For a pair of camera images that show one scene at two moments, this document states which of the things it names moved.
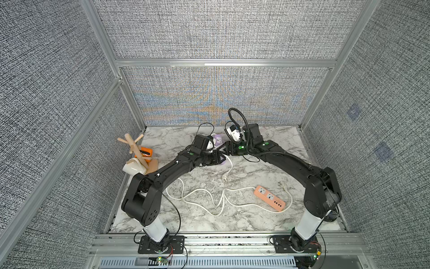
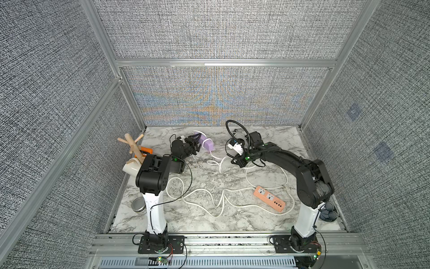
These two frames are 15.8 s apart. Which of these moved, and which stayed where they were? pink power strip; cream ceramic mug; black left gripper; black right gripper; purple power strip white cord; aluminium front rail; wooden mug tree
Moved: black left gripper; black right gripper; purple power strip white cord
Stayed: aluminium front rail; cream ceramic mug; wooden mug tree; pink power strip
